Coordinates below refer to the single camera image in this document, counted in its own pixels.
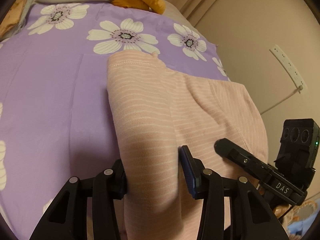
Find white power cable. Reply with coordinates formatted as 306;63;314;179
259;86;304;117

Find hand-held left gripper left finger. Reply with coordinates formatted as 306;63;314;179
29;159;128;240

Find pink striped sweater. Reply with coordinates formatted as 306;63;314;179
106;50;269;240

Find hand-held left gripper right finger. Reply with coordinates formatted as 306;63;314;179
179;145;288;240

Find purple floral bed sheet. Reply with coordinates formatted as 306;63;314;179
0;2;232;240

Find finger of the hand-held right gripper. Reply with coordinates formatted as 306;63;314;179
214;137;270;180

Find white power strip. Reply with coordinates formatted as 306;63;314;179
269;44;307;93

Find patterned light cloth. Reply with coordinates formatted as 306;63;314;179
274;200;320;233

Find orange printed garment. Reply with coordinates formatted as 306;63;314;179
0;0;28;40

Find grey garment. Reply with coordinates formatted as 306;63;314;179
17;0;38;30

